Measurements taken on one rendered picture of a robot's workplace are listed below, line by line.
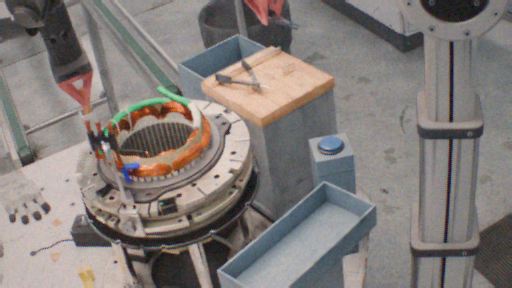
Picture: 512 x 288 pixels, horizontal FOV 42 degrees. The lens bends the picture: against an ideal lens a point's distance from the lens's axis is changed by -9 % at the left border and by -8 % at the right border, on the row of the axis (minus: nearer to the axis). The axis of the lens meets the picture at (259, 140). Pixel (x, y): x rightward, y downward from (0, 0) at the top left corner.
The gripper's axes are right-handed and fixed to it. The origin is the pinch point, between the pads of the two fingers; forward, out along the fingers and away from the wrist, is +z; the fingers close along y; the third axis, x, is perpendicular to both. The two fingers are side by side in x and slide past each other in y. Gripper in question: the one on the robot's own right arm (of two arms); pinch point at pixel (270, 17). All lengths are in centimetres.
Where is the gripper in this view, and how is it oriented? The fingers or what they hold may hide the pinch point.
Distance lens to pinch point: 142.3
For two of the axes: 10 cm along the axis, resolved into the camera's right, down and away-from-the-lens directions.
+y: -7.7, 5.1, -3.9
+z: 2.2, 7.8, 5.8
